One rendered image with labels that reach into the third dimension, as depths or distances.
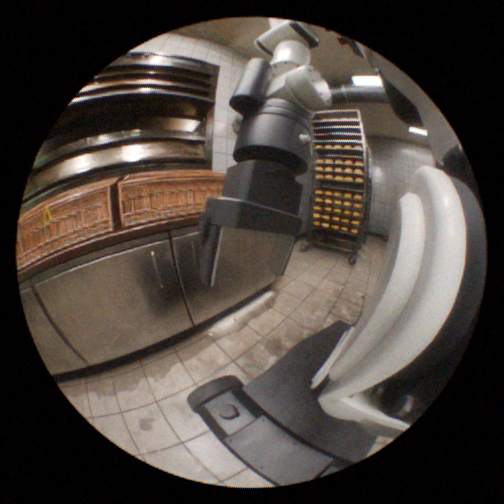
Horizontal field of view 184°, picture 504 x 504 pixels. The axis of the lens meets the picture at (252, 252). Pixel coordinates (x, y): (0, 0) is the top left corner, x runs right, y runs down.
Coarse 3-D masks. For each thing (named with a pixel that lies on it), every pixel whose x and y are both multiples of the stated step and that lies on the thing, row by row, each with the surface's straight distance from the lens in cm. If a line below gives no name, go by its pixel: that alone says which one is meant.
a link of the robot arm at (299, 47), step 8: (280, 24) 46; (288, 24) 43; (296, 24) 43; (272, 32) 45; (280, 32) 43; (288, 32) 43; (296, 32) 42; (304, 32) 42; (264, 40) 45; (272, 40) 44; (280, 40) 43; (288, 40) 42; (296, 40) 43; (304, 40) 43; (312, 40) 43; (272, 48) 44; (280, 48) 37; (288, 48) 36; (296, 48) 37; (304, 48) 39; (280, 56) 32; (296, 56) 33; (304, 56) 36
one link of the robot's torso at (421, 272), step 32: (416, 192) 9; (448, 192) 6; (416, 224) 6; (448, 224) 5; (384, 256) 13; (416, 256) 6; (448, 256) 5; (384, 288) 7; (416, 288) 6; (448, 288) 5; (384, 320) 7; (416, 320) 5; (352, 352) 9; (384, 352) 6; (416, 352) 6; (320, 384) 37; (352, 384) 9; (352, 416) 15; (384, 416) 14
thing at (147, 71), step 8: (104, 72) 165; (112, 72) 160; (120, 72) 156; (128, 72) 148; (136, 72) 147; (144, 72) 146; (152, 72) 146; (160, 72) 153; (168, 72) 155; (176, 72) 159; (184, 72) 163; (96, 80) 154; (184, 80) 150; (192, 80) 150; (200, 80) 151; (208, 80) 163
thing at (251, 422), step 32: (288, 352) 55; (320, 352) 57; (256, 384) 49; (288, 384) 50; (224, 416) 39; (256, 416) 43; (288, 416) 48; (320, 416) 50; (256, 448) 45; (288, 448) 46; (320, 448) 50; (352, 448) 55; (288, 480) 49
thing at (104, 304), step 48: (96, 240) 51; (144, 240) 50; (192, 240) 54; (240, 240) 66; (48, 288) 66; (96, 288) 57; (144, 288) 55; (192, 288) 61; (240, 288) 76; (48, 336) 83; (96, 336) 70; (144, 336) 69
